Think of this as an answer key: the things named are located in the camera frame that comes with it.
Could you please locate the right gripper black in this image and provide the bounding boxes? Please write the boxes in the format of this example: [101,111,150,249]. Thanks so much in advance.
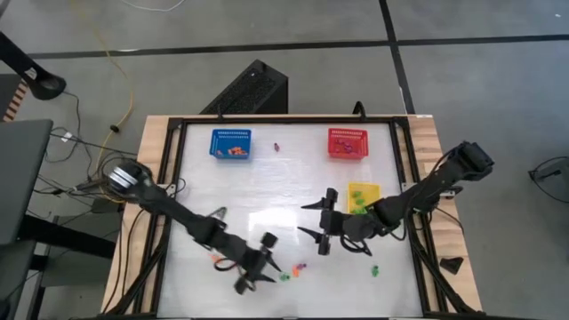
[296,188,359,257]

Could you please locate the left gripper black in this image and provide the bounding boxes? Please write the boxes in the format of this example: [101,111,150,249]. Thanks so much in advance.
[233,232,283,295]

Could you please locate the yellow plastic basket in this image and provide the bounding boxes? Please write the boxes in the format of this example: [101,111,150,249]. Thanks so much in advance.
[347,181,382,216]

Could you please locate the glossy white table sheet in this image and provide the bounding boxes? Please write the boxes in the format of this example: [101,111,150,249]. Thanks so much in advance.
[156,122,424,318]

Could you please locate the red plastic basket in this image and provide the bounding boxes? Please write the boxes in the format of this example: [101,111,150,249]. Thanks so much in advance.
[327,127,370,160]

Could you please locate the blue plastic basket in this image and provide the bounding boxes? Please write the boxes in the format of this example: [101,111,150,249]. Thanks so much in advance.
[208,128,253,160]

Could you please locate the black perforated computer tower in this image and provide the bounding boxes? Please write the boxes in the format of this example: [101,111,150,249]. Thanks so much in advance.
[199,59,290,116]

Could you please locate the dark grey desk top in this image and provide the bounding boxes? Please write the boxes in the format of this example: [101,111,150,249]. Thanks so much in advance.
[0,118,54,248]

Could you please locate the black stand foot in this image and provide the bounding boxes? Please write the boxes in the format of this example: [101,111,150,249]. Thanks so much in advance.
[0,29,68,101]

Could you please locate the striped wooden panel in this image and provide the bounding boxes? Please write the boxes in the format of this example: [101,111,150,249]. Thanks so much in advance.
[2,78,30,123]

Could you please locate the black metal table frame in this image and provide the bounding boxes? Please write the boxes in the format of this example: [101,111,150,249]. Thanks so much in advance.
[100,114,484,320]

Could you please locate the black triangular bracket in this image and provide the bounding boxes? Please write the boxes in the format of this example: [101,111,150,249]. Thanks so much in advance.
[439,256,465,276]

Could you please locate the black desk frame beam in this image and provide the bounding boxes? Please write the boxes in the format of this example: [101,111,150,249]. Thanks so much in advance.
[17,212,117,261]

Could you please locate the black floor cable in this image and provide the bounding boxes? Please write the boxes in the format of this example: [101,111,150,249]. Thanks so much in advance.
[49,130,139,157]
[61,91,92,164]

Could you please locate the yellow floor cable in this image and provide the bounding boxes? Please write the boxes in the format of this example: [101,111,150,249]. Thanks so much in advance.
[70,0,135,172]

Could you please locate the white floor cable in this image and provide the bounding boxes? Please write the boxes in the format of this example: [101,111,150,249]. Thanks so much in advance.
[120,0,187,13]

